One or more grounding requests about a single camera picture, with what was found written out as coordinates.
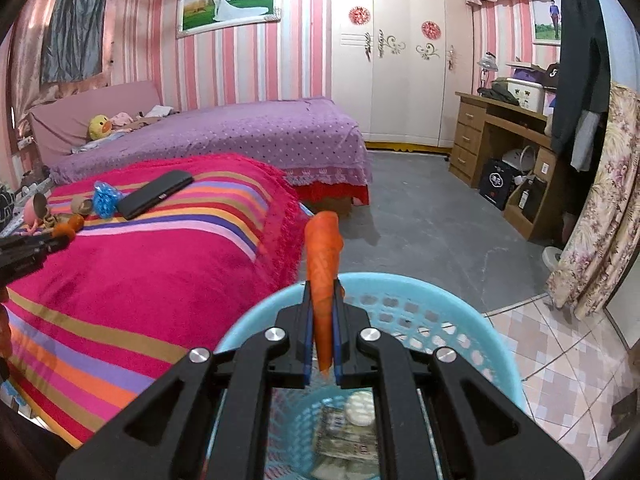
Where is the orange carrot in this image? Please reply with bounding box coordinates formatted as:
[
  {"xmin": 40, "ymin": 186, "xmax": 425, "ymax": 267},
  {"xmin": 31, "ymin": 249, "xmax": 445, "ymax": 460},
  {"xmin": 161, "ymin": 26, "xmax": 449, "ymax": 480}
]
[{"xmin": 304, "ymin": 210, "xmax": 347, "ymax": 375}]

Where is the blue plastic bag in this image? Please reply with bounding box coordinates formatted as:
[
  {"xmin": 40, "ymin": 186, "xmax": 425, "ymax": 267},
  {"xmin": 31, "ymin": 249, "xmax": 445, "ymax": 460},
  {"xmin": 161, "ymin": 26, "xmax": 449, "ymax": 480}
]
[{"xmin": 91, "ymin": 180, "xmax": 123, "ymax": 220}]

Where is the blue plastic laundry basket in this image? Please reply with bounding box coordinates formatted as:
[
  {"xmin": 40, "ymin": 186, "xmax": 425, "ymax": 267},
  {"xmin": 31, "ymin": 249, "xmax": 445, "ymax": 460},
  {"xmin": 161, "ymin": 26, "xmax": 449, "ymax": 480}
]
[{"xmin": 202, "ymin": 272, "xmax": 528, "ymax": 480}]

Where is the purple bag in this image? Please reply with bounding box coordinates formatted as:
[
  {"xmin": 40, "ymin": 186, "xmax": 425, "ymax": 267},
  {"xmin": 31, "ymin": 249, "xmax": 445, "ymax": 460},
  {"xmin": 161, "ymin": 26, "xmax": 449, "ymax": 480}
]
[{"xmin": 507, "ymin": 63, "xmax": 548, "ymax": 83}]

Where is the dark hanging garment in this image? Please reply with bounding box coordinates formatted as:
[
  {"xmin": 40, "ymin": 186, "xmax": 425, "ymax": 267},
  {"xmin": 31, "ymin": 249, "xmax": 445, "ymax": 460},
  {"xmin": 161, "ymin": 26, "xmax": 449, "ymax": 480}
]
[{"xmin": 550, "ymin": 0, "xmax": 613, "ymax": 156}]

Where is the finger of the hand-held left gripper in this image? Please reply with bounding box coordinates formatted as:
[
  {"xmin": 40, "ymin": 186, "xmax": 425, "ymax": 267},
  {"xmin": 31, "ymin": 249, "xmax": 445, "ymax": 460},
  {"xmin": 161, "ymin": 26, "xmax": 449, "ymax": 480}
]
[
  {"xmin": 0, "ymin": 255, "xmax": 47, "ymax": 282},
  {"xmin": 0, "ymin": 234, "xmax": 71, "ymax": 260}
]

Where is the silver snack packet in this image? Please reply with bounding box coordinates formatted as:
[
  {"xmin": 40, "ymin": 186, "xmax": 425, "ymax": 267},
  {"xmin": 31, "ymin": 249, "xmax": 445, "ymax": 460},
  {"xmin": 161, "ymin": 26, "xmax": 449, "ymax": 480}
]
[{"xmin": 312, "ymin": 405, "xmax": 381, "ymax": 480}]

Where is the black zip case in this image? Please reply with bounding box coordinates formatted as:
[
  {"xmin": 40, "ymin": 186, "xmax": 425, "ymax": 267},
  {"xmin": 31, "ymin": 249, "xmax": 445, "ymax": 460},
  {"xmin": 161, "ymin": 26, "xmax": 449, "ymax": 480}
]
[{"xmin": 116, "ymin": 170, "xmax": 195, "ymax": 221}]

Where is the white wardrobe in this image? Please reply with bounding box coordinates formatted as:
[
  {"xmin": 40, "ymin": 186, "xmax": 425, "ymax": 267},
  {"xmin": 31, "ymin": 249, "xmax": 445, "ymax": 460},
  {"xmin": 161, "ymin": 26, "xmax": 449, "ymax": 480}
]
[{"xmin": 331, "ymin": 0, "xmax": 473, "ymax": 150}]

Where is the white floor bowl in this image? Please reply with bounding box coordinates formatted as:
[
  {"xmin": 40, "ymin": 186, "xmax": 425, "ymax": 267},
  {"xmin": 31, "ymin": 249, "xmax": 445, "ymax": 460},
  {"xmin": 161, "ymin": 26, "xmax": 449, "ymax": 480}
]
[{"xmin": 542, "ymin": 246, "xmax": 565, "ymax": 273}]

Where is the framed wedding photo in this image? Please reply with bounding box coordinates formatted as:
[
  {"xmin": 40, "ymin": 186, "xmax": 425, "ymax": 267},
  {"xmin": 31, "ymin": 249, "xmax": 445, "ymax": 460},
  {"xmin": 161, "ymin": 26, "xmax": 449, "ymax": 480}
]
[{"xmin": 175, "ymin": 0, "xmax": 282, "ymax": 38}]

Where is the small framed photo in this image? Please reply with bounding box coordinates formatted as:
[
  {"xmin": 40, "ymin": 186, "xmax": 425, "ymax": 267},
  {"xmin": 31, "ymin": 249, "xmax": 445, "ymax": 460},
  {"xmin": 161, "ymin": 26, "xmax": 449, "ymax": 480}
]
[{"xmin": 531, "ymin": 0, "xmax": 566, "ymax": 47}]

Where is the dark green clothing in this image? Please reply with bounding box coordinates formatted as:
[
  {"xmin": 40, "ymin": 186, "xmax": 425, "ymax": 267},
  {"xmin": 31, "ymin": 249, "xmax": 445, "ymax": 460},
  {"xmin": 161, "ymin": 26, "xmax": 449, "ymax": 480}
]
[{"xmin": 477, "ymin": 80, "xmax": 521, "ymax": 106}]

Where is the small orange piece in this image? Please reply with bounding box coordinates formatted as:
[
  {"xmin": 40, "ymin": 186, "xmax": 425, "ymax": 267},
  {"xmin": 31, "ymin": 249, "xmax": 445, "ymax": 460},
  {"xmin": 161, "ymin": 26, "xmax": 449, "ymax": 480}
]
[{"xmin": 52, "ymin": 215, "xmax": 85, "ymax": 241}]

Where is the purple dotted bedspread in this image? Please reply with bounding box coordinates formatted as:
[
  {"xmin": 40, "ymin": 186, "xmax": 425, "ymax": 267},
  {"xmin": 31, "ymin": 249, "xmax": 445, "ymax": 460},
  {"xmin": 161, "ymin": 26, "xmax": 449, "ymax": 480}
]
[{"xmin": 49, "ymin": 97, "xmax": 373, "ymax": 206}]

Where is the floral curtain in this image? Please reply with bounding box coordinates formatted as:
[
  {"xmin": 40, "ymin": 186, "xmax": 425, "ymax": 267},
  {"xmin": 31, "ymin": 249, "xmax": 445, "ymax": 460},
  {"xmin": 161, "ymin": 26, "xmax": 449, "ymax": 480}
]
[{"xmin": 545, "ymin": 82, "xmax": 640, "ymax": 321}]

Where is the pink mug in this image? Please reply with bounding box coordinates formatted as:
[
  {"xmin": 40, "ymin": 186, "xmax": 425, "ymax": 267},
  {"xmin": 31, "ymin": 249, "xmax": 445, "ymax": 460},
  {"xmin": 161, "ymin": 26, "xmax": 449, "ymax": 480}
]
[{"xmin": 24, "ymin": 194, "xmax": 50, "ymax": 233}]

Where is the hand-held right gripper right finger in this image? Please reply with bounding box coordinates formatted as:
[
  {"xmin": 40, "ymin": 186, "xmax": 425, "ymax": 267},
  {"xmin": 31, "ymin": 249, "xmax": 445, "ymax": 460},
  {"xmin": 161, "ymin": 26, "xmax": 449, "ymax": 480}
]
[{"xmin": 330, "ymin": 275, "xmax": 586, "ymax": 480}]

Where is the white round lid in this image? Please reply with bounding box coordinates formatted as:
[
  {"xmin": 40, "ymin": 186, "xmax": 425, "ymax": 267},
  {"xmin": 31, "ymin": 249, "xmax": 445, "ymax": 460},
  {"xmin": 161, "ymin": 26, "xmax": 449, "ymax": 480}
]
[{"xmin": 345, "ymin": 391, "xmax": 376, "ymax": 427}]

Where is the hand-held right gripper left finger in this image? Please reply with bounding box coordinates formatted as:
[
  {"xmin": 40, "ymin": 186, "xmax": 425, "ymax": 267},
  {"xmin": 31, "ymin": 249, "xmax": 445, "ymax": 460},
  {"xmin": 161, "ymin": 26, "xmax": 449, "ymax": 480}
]
[{"xmin": 55, "ymin": 282, "xmax": 316, "ymax": 480}]

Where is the grey curtain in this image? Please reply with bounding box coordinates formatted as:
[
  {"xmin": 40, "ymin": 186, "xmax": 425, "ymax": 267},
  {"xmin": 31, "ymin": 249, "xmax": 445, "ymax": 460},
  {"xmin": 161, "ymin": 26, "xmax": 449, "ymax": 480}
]
[{"xmin": 39, "ymin": 0, "xmax": 111, "ymax": 83}]

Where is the white storage box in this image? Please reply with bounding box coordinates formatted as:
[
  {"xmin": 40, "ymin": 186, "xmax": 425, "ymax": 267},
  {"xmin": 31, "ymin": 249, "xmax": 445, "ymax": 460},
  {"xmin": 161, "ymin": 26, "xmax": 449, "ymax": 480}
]
[{"xmin": 505, "ymin": 76, "xmax": 548, "ymax": 113}]

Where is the black patterned bag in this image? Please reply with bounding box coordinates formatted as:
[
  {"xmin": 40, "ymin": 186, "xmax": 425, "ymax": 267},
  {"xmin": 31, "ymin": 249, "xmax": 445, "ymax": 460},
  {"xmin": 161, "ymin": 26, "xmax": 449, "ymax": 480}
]
[{"xmin": 0, "ymin": 185, "xmax": 16, "ymax": 231}]

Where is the desk lamp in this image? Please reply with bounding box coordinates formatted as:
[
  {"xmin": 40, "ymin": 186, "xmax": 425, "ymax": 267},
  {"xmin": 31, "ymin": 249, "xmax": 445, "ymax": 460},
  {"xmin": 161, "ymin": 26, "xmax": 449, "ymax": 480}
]
[{"xmin": 476, "ymin": 51, "xmax": 500, "ymax": 92}]

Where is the pink covered headboard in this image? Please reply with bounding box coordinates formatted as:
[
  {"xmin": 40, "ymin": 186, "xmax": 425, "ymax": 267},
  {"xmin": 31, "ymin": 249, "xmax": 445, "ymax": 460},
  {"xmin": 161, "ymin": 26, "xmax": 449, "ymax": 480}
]
[{"xmin": 27, "ymin": 79, "xmax": 162, "ymax": 168}]

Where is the grey hanging shirt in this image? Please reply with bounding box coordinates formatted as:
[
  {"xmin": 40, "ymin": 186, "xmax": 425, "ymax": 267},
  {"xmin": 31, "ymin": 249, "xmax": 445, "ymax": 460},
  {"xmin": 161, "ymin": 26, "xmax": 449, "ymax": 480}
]
[{"xmin": 570, "ymin": 110, "xmax": 601, "ymax": 173}]

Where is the white fan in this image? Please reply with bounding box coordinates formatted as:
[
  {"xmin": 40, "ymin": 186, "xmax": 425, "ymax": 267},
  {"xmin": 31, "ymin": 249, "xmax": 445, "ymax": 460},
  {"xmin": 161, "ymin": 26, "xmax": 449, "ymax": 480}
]
[{"xmin": 501, "ymin": 146, "xmax": 538, "ymax": 178}]

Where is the black cap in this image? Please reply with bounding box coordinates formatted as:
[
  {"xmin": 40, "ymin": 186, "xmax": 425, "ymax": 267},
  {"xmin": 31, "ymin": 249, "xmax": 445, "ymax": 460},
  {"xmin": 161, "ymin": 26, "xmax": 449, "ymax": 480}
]
[{"xmin": 542, "ymin": 62, "xmax": 562, "ymax": 93}]

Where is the yellow duck plush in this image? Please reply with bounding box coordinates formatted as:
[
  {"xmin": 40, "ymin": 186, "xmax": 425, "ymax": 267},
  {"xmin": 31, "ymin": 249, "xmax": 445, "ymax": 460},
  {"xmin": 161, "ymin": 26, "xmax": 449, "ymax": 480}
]
[{"xmin": 87, "ymin": 114, "xmax": 112, "ymax": 142}]

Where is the black printed box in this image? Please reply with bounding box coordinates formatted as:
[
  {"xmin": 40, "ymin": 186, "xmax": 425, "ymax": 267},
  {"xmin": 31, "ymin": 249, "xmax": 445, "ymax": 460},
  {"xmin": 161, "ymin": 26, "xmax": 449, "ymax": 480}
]
[{"xmin": 478, "ymin": 158, "xmax": 523, "ymax": 211}]

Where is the wooden desk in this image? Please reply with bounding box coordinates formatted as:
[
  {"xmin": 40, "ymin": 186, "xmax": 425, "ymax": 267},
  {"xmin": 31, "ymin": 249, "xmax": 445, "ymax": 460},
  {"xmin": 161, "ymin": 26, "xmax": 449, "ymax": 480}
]
[{"xmin": 448, "ymin": 91, "xmax": 573, "ymax": 241}]

